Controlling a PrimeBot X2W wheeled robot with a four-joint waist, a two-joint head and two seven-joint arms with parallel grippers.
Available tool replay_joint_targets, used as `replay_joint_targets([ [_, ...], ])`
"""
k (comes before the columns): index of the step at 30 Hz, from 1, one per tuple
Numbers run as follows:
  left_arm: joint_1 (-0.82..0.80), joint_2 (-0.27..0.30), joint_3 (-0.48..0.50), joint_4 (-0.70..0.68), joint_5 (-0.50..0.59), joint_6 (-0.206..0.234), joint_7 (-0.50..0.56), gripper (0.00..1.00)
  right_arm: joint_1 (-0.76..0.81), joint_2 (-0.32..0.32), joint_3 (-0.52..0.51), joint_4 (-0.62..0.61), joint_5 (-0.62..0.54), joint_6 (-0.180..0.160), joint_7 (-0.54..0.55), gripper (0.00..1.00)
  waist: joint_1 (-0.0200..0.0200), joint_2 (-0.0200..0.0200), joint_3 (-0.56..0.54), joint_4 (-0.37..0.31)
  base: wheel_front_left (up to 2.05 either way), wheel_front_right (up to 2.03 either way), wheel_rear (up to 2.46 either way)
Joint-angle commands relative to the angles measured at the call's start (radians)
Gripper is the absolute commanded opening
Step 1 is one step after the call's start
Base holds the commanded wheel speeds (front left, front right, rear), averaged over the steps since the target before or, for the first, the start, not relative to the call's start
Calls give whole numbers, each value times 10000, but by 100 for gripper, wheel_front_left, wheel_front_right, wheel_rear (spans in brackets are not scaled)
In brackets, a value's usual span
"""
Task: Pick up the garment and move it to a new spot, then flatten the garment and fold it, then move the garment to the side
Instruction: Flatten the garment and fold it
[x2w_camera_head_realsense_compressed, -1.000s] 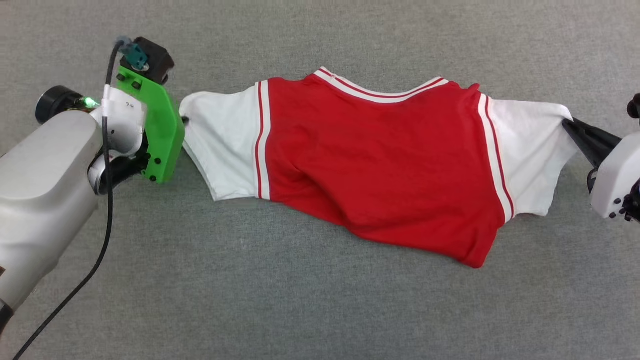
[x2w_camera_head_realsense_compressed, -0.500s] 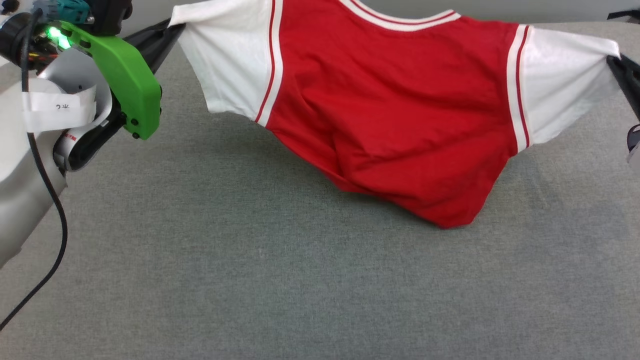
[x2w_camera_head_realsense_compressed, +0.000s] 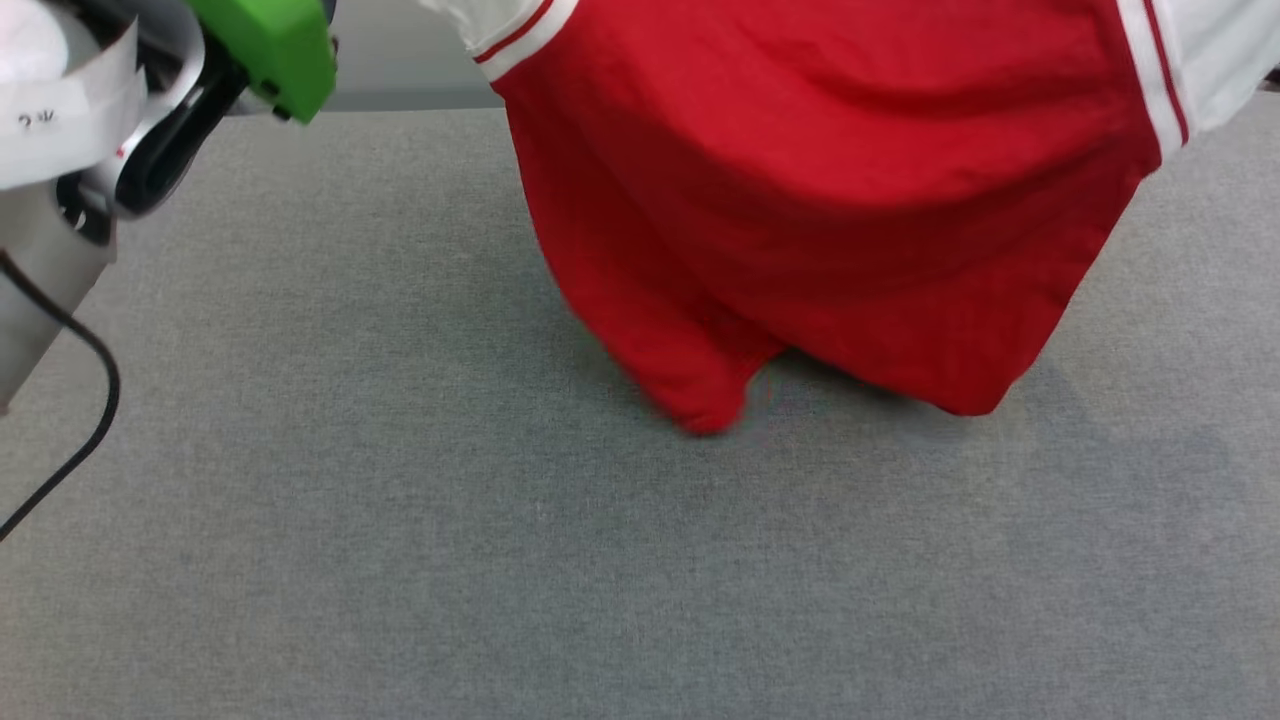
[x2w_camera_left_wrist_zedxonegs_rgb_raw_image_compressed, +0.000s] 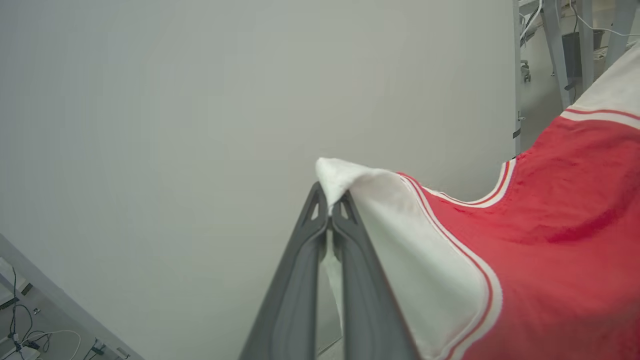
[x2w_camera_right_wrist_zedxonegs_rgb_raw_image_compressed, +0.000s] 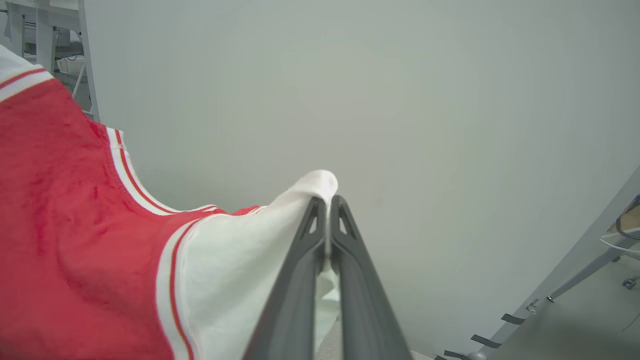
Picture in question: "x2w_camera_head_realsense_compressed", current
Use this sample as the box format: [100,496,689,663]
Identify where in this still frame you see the red and white garment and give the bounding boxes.
[420,0,1280,437]

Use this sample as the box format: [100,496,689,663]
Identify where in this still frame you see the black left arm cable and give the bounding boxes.
[0,250,123,543]

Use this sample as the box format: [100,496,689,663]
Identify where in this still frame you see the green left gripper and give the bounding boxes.
[185,0,338,125]

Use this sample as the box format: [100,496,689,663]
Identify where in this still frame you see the white partition panel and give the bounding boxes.
[322,0,503,97]

